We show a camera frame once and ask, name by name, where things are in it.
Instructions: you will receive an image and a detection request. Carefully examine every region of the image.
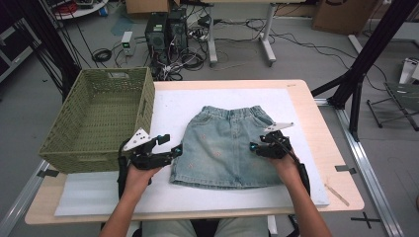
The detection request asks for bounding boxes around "round white table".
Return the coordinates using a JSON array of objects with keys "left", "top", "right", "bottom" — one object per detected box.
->
[{"left": 42, "top": 0, "right": 110, "bottom": 21}]

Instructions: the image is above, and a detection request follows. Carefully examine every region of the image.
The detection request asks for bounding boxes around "coil of black cable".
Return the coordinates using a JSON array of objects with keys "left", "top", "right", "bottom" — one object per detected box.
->
[{"left": 91, "top": 47, "right": 113, "bottom": 63}]

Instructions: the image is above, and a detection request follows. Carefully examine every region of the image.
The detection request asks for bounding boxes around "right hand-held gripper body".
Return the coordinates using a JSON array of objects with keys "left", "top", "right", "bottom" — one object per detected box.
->
[{"left": 254, "top": 121, "right": 295, "bottom": 160}]

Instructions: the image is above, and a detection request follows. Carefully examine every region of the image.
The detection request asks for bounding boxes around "white plastic object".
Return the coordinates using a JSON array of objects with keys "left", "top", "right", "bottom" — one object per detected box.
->
[{"left": 398, "top": 57, "right": 419, "bottom": 85}]

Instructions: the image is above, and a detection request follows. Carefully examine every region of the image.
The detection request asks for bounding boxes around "large cardboard box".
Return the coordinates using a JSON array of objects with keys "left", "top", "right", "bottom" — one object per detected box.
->
[{"left": 311, "top": 0, "right": 379, "bottom": 36}]

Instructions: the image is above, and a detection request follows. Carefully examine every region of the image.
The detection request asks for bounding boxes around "person's leg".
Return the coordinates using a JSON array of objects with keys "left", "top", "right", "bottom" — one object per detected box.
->
[
  {"left": 213, "top": 216, "right": 270, "bottom": 237},
  {"left": 141, "top": 219, "right": 196, "bottom": 237}
]

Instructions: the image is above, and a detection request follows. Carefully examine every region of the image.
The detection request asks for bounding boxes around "person's right leg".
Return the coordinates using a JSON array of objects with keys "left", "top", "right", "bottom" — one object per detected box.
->
[{"left": 213, "top": 216, "right": 270, "bottom": 237}]

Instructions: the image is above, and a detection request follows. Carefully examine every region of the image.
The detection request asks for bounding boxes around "white foam mat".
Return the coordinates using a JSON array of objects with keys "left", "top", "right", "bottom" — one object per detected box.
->
[{"left": 53, "top": 88, "right": 330, "bottom": 217}]

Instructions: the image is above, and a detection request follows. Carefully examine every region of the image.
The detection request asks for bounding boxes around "aluminium rail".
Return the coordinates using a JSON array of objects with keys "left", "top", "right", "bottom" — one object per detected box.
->
[
  {"left": 314, "top": 98, "right": 405, "bottom": 237},
  {"left": 0, "top": 159, "right": 50, "bottom": 237}
]

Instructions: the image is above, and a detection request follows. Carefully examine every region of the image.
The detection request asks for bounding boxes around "person's right hand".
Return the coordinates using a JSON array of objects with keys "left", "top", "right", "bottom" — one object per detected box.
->
[{"left": 268, "top": 152, "right": 302, "bottom": 191}]

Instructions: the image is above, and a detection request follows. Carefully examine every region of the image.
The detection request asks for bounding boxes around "thin wooden stick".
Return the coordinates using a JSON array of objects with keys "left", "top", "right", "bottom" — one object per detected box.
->
[{"left": 324, "top": 183, "right": 351, "bottom": 207}]

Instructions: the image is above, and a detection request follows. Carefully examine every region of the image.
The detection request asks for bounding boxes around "white desk frame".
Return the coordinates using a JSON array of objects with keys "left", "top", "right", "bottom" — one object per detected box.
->
[{"left": 201, "top": 0, "right": 307, "bottom": 68}]

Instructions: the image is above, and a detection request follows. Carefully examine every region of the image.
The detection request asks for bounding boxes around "grey tape strip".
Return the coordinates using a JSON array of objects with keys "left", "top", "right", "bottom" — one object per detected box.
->
[
  {"left": 334, "top": 164, "right": 358, "bottom": 176},
  {"left": 36, "top": 168, "right": 60, "bottom": 179}
]

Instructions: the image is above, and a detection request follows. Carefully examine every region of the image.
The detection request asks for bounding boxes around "person's left hand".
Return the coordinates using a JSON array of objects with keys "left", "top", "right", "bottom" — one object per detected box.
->
[{"left": 124, "top": 163, "right": 164, "bottom": 198}]

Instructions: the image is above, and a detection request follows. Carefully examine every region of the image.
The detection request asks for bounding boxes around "small cardboard box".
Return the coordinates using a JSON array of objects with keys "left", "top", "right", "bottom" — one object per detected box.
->
[{"left": 125, "top": 0, "right": 181, "bottom": 15}]

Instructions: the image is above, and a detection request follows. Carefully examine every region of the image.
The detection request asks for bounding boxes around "black folding stand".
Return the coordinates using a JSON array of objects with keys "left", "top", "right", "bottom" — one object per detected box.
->
[{"left": 366, "top": 82, "right": 419, "bottom": 132}]

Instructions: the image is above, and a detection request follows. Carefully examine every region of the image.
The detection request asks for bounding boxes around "long black floor cable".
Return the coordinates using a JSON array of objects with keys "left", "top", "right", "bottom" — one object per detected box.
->
[{"left": 213, "top": 18, "right": 388, "bottom": 93}]

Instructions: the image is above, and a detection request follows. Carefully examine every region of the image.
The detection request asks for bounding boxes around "person's left leg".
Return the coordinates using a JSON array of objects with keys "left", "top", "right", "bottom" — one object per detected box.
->
[{"left": 141, "top": 219, "right": 196, "bottom": 237}]

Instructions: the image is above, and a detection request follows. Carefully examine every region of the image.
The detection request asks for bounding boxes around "dark shelf unit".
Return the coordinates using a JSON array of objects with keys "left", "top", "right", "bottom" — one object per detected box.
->
[{"left": 0, "top": 19, "right": 35, "bottom": 83}]

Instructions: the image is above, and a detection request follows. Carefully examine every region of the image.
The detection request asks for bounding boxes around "black metal stand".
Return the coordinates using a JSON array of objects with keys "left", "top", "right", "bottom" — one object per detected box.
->
[
  {"left": 310, "top": 0, "right": 419, "bottom": 142},
  {"left": 13, "top": 0, "right": 83, "bottom": 103}
]

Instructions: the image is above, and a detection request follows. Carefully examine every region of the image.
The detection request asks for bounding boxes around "green woven basket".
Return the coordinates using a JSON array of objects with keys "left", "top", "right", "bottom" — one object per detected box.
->
[{"left": 38, "top": 66, "right": 156, "bottom": 175}]

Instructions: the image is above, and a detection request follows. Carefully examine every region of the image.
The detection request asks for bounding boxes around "right hand-held gripper black cable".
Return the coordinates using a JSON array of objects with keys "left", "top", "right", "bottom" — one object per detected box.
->
[{"left": 276, "top": 136, "right": 312, "bottom": 237}]

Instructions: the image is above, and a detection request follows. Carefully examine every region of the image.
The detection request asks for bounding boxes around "white power supply box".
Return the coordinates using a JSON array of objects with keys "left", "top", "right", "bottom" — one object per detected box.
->
[{"left": 121, "top": 31, "right": 136, "bottom": 56}]

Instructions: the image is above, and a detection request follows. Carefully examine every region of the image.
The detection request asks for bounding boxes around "black computer tower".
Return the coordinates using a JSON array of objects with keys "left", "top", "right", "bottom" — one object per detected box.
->
[
  {"left": 144, "top": 13, "right": 169, "bottom": 54},
  {"left": 167, "top": 8, "right": 189, "bottom": 51}
]

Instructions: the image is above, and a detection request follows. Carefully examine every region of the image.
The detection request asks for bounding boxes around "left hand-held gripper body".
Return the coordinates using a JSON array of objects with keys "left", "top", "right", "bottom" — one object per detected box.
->
[{"left": 122, "top": 127, "right": 175, "bottom": 172}]

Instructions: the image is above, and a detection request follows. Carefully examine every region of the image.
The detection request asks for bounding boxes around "light blue denim skirt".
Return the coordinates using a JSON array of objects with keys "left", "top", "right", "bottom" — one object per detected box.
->
[{"left": 169, "top": 105, "right": 285, "bottom": 191}]

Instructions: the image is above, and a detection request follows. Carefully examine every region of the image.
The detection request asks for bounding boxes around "tangle of floor cables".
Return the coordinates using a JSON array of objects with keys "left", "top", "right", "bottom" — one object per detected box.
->
[{"left": 113, "top": 19, "right": 211, "bottom": 82}]

